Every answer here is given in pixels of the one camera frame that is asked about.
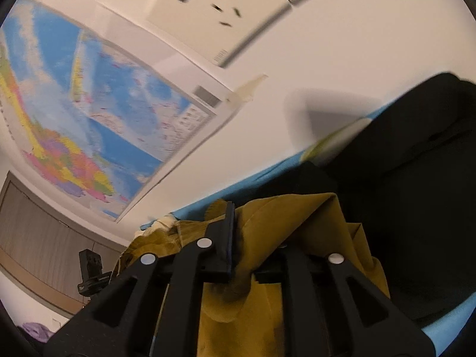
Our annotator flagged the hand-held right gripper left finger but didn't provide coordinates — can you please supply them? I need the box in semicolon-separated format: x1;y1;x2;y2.
45;201;237;357

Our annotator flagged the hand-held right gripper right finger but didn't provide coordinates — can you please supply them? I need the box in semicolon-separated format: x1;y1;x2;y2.
255;246;436;357

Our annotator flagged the olive green garment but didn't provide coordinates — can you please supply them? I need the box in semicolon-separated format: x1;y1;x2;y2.
115;192;391;357

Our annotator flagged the grey wooden door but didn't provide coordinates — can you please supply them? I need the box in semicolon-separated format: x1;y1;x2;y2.
0;171;129;317

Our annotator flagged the black garment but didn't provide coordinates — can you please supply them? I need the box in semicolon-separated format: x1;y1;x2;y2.
260;72;476;324

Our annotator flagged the clear tape strip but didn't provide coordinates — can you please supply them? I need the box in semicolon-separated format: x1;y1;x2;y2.
225;74;268;107

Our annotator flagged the blue floral bed sheet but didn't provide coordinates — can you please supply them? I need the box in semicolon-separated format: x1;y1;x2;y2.
140;109;476;357

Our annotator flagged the colourful wall map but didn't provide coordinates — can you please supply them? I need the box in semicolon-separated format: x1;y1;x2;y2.
0;0;239;224

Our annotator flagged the white wall socket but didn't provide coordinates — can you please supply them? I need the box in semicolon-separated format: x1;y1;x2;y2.
147;0;291;65

